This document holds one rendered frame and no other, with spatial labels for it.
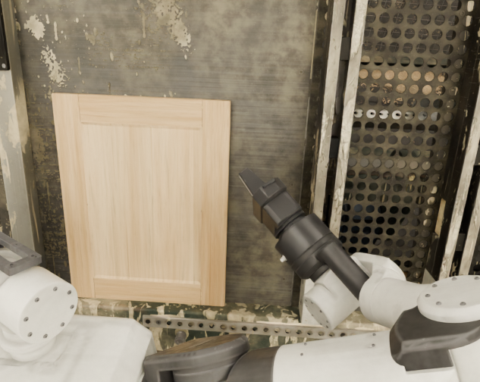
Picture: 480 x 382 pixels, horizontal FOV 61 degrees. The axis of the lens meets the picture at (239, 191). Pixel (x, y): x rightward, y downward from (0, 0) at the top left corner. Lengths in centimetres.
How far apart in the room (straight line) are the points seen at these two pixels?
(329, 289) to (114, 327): 31
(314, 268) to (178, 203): 39
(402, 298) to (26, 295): 41
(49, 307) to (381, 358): 32
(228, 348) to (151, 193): 52
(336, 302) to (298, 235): 11
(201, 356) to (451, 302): 25
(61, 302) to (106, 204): 51
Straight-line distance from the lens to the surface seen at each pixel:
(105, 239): 100
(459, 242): 96
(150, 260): 99
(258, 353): 47
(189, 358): 47
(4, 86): 97
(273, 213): 65
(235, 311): 100
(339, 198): 85
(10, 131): 99
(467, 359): 43
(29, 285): 46
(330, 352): 43
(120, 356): 52
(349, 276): 61
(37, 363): 54
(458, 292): 44
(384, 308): 56
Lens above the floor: 182
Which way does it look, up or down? 51 degrees down
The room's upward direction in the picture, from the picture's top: straight up
